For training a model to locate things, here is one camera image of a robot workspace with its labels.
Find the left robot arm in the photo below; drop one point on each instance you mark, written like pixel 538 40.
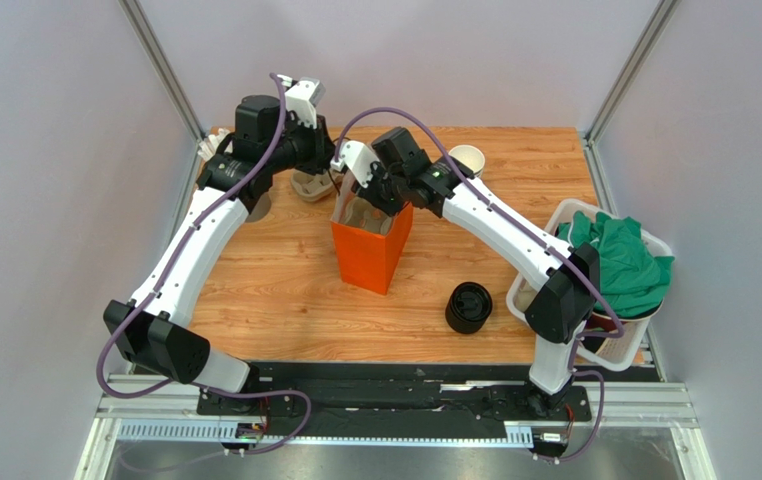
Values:
pixel 150 329

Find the pulp cup carrier tray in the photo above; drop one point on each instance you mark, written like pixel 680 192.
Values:
pixel 360 214

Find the left aluminium frame post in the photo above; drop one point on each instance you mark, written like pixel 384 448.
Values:
pixel 148 39

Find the orange paper bag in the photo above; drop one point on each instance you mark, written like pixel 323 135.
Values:
pixel 365 260

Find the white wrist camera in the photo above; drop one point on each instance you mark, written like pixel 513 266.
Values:
pixel 355 161
pixel 302 97

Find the stack of black lids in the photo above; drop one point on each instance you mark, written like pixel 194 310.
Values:
pixel 468 308

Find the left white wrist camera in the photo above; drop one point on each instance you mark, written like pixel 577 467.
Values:
pixel 302 97

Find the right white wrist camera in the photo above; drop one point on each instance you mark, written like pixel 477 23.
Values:
pixel 355 161

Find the grey straw holder cup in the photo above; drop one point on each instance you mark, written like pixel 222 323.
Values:
pixel 260 210

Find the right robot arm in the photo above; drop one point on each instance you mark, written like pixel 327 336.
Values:
pixel 565 279

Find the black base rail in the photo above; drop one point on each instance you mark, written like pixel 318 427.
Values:
pixel 391 400

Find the dark red cloth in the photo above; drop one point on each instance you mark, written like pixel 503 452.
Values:
pixel 602 322

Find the aluminium frame post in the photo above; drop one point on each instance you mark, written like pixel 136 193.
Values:
pixel 641 50
pixel 148 39

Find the right aluminium frame post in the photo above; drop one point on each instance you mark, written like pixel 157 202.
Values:
pixel 641 50

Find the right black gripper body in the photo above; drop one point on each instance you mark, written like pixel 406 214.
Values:
pixel 376 190

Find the stack of paper cups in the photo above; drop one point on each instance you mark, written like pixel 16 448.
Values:
pixel 470 156

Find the green cloth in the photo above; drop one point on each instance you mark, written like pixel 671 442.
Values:
pixel 633 280

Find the aluminium front frame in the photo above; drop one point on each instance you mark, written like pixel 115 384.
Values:
pixel 644 428

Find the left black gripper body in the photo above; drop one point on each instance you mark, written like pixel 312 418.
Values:
pixel 308 145

